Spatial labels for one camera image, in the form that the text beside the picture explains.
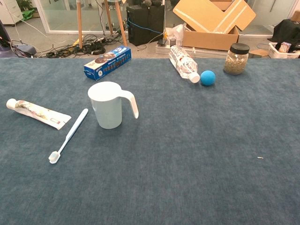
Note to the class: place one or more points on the light blue toothbrush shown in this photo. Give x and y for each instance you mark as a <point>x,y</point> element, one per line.
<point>70,133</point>

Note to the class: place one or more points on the white floral toothpaste tube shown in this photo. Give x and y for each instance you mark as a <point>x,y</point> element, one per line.
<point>35,111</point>

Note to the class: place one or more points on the dark brown cylindrical basket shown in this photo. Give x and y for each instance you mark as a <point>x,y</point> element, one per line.
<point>173,42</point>

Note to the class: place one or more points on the blue table carpet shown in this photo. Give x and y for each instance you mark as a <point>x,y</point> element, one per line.
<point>164,164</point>

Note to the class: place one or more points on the clear plastic water bottle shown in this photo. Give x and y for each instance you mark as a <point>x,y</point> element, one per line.
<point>185,63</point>

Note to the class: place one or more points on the blue cookie box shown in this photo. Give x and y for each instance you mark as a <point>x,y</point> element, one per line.
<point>110,63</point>

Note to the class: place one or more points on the aluminium profile rails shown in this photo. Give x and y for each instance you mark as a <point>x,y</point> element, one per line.
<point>164,50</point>

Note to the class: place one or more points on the blue foam ball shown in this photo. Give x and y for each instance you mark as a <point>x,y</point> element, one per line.
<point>207,78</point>

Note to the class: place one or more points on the black phone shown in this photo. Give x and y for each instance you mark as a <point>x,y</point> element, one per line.
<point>162,42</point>

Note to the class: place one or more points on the white plastic bag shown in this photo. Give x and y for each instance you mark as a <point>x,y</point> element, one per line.
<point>175,31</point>

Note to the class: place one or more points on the black equipment case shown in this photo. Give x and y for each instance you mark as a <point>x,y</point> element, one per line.
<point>145,25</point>

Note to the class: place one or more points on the wooden easel leg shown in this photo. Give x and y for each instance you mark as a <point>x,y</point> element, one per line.
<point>120,23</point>
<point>80,25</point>
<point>108,16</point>

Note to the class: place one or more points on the open cardboard box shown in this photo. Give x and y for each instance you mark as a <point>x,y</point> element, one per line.
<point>211,39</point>

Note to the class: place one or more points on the glass jar with black lid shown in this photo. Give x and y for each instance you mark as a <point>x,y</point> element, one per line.
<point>235,63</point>

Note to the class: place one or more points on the white plastic basket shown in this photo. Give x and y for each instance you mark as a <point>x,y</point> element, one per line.
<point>274,53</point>

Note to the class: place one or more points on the blue-grey machine base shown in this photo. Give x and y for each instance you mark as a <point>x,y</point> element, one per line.
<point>25,50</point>

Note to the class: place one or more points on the small printed carton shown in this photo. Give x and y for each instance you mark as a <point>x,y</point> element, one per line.
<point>284,47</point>

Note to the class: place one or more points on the green cloth heap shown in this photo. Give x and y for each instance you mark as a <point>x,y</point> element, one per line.
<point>28,14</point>

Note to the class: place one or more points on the black cloth cover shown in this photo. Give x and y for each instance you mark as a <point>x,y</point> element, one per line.
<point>288,30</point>

